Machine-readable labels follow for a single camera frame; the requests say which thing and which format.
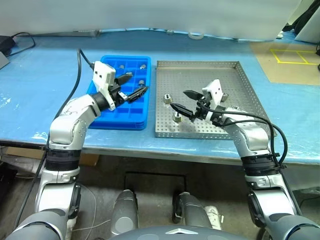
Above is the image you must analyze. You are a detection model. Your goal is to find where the grey left robot leg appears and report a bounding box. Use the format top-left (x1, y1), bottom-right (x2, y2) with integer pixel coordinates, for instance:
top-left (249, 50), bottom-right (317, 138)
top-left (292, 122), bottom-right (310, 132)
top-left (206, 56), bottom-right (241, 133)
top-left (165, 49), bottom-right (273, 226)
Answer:
top-left (111, 189), bottom-right (139, 237)

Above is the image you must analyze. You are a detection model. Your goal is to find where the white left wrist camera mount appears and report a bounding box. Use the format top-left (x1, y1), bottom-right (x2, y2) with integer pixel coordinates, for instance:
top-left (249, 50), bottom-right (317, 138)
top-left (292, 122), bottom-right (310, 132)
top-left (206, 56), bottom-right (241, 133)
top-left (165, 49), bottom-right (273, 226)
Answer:
top-left (91, 60), bottom-right (117, 112)

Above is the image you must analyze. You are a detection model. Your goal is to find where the black floor mat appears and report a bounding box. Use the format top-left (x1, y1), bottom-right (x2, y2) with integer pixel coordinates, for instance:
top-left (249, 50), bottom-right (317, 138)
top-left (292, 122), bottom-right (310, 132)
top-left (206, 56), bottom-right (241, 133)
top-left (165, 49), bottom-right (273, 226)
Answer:
top-left (124, 171), bottom-right (188, 201)

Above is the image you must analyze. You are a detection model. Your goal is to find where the grey robot torso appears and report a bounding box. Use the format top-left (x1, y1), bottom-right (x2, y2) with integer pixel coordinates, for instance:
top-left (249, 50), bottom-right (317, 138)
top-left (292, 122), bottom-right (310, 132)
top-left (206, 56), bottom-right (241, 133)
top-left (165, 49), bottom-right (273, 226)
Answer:
top-left (107, 224), bottom-right (241, 240)

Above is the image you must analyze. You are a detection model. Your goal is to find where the grey monitor stand base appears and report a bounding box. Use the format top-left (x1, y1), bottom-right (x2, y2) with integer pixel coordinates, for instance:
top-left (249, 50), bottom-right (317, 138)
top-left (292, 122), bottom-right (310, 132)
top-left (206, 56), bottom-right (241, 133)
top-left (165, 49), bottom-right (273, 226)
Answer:
top-left (21, 29), bottom-right (102, 38)

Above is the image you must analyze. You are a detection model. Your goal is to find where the brown cardboard box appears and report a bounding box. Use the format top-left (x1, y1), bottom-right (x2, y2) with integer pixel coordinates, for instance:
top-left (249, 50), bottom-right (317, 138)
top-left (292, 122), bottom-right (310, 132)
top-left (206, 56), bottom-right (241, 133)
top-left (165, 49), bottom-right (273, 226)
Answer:
top-left (79, 153), bottom-right (100, 167)
top-left (3, 146), bottom-right (47, 158)

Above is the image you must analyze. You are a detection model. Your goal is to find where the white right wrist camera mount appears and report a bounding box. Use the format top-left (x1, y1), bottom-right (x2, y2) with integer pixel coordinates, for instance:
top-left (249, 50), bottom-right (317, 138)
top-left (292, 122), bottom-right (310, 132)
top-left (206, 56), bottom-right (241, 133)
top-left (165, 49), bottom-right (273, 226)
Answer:
top-left (201, 78), bottom-right (224, 120)

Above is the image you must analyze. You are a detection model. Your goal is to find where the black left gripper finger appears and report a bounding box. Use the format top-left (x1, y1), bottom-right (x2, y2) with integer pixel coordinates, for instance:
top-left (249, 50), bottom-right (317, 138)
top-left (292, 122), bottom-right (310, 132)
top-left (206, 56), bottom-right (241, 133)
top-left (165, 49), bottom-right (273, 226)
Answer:
top-left (126, 86), bottom-right (150, 103)
top-left (115, 72), bottom-right (134, 86)

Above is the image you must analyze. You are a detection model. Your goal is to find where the grey right robot leg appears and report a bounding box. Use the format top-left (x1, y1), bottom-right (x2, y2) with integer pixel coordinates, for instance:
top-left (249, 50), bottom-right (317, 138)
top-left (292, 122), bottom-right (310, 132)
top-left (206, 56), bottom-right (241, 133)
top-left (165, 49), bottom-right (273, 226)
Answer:
top-left (172, 191), bottom-right (213, 230)

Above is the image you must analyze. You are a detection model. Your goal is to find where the white rounded foot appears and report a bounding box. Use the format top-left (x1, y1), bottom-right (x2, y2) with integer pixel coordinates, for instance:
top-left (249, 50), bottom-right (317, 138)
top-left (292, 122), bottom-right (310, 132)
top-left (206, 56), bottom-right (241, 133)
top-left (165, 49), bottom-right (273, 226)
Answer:
top-left (203, 205), bottom-right (223, 231)

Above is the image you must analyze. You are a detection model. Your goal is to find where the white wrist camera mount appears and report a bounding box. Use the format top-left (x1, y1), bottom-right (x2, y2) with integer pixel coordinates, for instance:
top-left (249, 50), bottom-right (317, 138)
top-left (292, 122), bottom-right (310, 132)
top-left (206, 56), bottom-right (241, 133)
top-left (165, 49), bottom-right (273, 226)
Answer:
top-left (201, 78), bottom-right (224, 120)
top-left (91, 60), bottom-right (117, 112)

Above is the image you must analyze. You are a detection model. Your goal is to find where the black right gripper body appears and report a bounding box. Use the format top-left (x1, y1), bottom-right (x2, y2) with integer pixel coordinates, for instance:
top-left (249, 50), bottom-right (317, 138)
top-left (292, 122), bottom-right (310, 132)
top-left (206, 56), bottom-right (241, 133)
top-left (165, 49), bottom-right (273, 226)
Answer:
top-left (189, 91), bottom-right (213, 123)

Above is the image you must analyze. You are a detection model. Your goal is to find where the blue compartment tray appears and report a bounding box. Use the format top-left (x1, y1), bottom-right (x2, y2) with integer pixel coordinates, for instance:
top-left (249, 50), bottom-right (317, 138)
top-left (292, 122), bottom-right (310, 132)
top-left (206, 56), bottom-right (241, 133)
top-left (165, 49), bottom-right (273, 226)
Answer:
top-left (87, 55), bottom-right (153, 131)

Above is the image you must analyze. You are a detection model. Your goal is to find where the grey robot leg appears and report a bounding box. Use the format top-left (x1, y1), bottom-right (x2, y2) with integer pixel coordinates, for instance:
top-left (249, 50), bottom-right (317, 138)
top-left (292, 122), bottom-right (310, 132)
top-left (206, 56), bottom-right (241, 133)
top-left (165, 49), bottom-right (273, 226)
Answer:
top-left (172, 191), bottom-right (213, 230)
top-left (111, 189), bottom-right (139, 237)

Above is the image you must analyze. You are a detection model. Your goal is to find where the white tape roll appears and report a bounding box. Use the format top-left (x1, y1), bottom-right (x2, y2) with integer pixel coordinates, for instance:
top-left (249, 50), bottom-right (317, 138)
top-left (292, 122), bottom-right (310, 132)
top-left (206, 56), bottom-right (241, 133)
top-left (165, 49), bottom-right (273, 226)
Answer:
top-left (187, 31), bottom-right (205, 40)

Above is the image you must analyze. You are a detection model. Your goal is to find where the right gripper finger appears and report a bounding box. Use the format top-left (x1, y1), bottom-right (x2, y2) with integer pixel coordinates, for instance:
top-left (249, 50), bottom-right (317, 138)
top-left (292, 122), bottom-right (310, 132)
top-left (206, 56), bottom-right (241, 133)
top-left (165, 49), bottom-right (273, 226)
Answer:
top-left (169, 102), bottom-right (195, 121)
top-left (182, 90), bottom-right (204, 101)

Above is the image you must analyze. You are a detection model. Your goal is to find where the brown board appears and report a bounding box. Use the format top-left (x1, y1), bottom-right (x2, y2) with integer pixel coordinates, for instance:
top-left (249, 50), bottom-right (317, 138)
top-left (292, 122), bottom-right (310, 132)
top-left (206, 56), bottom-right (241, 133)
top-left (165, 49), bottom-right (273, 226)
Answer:
top-left (249, 41), bottom-right (320, 86)

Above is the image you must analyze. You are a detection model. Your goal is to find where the black adapter cable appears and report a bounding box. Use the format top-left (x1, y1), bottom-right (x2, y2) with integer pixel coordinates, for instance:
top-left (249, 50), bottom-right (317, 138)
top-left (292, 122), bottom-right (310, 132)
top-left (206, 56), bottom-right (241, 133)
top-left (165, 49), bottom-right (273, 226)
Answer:
top-left (6, 31), bottom-right (36, 58)

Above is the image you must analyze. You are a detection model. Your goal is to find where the perforated metal tray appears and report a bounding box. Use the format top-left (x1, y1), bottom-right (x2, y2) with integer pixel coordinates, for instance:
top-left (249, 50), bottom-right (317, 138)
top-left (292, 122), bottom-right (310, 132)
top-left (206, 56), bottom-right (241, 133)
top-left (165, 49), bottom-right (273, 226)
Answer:
top-left (153, 59), bottom-right (279, 141)

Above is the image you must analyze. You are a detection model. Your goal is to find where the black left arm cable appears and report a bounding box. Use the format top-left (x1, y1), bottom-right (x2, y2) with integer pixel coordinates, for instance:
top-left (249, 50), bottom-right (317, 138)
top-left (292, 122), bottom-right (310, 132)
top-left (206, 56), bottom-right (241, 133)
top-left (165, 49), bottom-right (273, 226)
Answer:
top-left (13, 48), bottom-right (96, 226)

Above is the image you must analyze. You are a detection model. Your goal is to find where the thin grey floor wire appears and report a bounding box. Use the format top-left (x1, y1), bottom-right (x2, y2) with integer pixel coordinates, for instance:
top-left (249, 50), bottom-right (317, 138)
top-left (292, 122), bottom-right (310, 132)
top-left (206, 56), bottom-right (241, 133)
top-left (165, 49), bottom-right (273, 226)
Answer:
top-left (74, 184), bottom-right (112, 232)

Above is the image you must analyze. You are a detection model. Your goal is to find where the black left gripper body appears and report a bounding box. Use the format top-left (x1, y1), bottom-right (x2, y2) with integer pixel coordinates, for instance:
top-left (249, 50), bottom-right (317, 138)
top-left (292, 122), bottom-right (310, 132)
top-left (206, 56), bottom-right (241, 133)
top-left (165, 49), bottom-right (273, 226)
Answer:
top-left (108, 77), bottom-right (131, 105)

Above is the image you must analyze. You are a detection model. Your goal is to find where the black power adapter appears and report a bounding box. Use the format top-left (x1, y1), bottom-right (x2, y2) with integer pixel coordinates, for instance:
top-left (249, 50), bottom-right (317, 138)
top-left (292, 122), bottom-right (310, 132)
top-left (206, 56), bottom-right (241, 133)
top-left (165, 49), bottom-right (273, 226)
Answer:
top-left (0, 35), bottom-right (16, 55)

